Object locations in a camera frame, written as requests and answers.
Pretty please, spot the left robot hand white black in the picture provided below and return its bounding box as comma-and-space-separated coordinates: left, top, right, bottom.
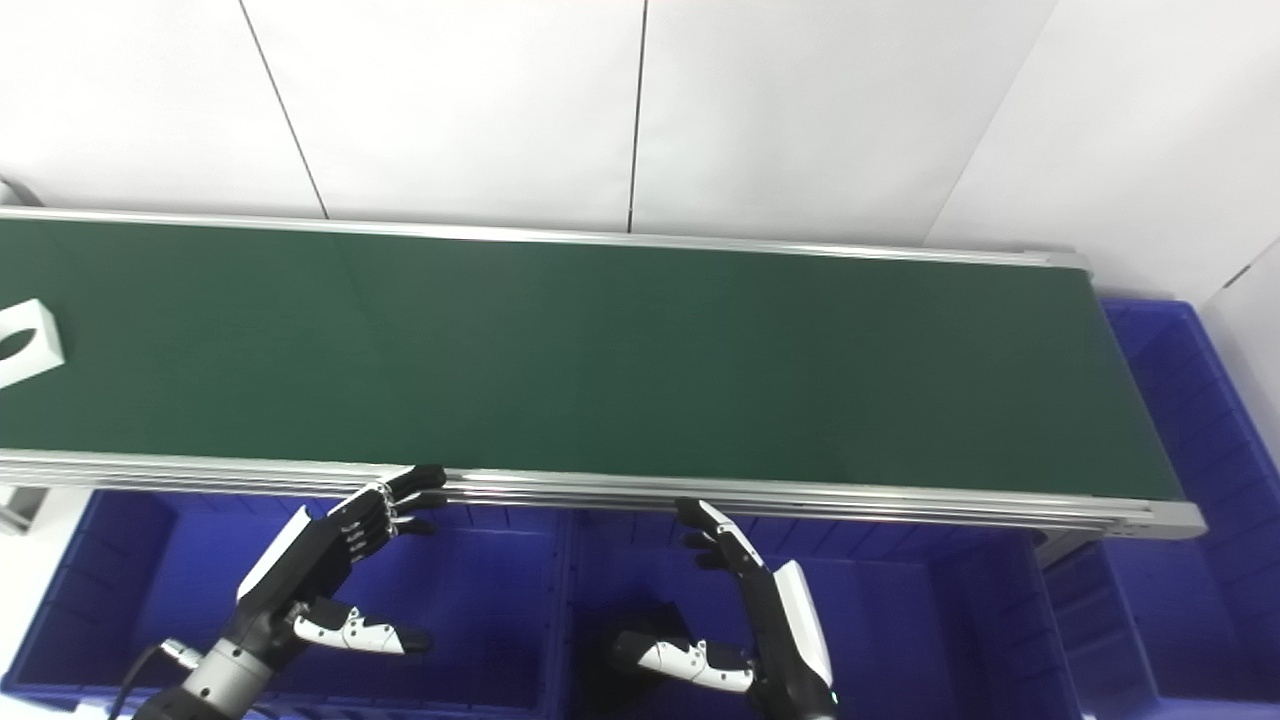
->
225, 464, 449, 667

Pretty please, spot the white square part with hole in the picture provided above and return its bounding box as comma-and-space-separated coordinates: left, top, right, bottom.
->
0, 298, 67, 391

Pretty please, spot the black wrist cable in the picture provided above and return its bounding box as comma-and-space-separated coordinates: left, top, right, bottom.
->
105, 638, 204, 720

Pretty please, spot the blue plastic bin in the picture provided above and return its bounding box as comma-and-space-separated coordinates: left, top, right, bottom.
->
562, 505, 1086, 720
1038, 297, 1280, 720
0, 487, 573, 720

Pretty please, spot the green conveyor belt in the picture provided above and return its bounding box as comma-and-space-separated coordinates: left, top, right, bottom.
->
0, 217, 1187, 502
0, 180, 1209, 542

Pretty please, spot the black part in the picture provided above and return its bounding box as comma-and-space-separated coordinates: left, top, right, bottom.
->
610, 598, 701, 691

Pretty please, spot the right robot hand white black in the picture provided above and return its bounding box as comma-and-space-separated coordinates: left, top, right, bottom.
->
611, 498, 840, 720

